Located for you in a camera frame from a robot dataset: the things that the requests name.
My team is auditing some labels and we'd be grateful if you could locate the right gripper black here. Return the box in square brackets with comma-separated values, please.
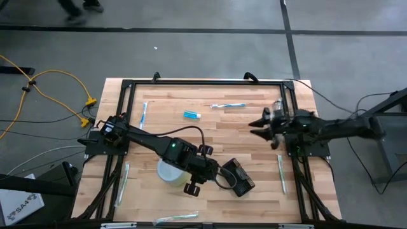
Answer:
[248, 108, 298, 150]

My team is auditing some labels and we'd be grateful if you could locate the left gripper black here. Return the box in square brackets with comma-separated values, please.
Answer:
[183, 144, 220, 197]

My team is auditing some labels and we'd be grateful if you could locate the green toothbrush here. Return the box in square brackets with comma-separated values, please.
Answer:
[114, 162, 130, 207]
[152, 211, 200, 225]
[276, 154, 287, 195]

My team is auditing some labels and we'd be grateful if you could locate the blue mouthwash bottle white cap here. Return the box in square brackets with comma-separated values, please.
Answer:
[183, 109, 202, 120]

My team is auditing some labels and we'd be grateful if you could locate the disinfecting wipes canister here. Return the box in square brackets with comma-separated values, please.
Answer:
[156, 158, 193, 188]

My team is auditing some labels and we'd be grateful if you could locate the dark metal cart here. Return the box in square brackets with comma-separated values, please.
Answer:
[351, 87, 407, 185]

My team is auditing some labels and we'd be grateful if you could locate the black equipment stand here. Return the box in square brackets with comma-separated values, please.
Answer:
[0, 160, 80, 198]

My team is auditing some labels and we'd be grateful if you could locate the white cardboard box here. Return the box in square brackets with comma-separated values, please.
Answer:
[0, 173, 45, 226]

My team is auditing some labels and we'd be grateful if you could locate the person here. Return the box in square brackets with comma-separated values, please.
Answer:
[57, 0, 105, 25]

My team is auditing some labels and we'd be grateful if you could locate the black floor bar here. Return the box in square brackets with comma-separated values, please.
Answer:
[0, 66, 36, 76]

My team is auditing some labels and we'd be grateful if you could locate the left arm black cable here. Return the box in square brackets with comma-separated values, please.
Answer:
[149, 125, 238, 191]

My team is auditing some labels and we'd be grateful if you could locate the black wire caddy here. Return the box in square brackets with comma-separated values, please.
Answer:
[221, 157, 256, 198]

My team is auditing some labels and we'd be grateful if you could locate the black power cable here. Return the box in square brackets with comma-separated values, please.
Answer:
[284, 78, 355, 115]

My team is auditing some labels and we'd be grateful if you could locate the silver frame bracket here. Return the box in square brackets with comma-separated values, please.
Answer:
[278, 223, 315, 229]
[100, 222, 138, 229]

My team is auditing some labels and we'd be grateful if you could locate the black floor cable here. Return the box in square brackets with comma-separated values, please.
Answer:
[0, 104, 96, 125]
[345, 136, 407, 195]

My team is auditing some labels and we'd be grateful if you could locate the yellow extension cable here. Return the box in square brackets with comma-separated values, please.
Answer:
[0, 69, 98, 141]
[0, 54, 91, 128]

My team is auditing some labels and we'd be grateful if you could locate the white floor cable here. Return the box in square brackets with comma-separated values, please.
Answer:
[6, 144, 87, 176]

